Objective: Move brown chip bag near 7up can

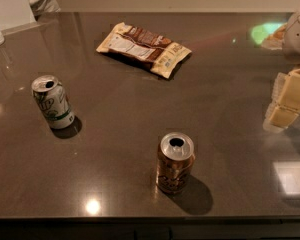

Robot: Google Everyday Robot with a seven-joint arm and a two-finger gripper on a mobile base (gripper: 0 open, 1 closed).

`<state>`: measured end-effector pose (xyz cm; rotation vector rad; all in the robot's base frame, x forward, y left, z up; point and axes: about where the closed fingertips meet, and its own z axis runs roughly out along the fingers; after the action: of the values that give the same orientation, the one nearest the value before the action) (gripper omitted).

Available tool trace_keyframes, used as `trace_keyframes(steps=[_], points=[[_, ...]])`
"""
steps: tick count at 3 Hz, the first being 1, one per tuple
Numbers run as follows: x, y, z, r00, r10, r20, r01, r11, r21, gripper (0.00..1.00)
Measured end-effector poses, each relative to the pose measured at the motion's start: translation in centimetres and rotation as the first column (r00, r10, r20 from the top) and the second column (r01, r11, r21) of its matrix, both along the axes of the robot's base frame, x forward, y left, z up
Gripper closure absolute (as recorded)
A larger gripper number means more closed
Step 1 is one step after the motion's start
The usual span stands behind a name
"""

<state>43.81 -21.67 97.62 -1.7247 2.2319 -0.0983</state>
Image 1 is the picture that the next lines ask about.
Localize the orange soda can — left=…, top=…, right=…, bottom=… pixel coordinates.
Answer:
left=156, top=132, right=195, bottom=194

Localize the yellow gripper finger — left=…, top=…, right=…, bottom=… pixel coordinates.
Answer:
left=263, top=103, right=299, bottom=133

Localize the green white 7up can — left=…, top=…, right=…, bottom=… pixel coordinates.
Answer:
left=31, top=75, right=75, bottom=129

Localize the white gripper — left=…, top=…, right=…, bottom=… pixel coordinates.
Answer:
left=272, top=7, right=300, bottom=113

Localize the brown chip bag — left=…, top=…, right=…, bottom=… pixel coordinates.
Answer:
left=96, top=22, right=192, bottom=79

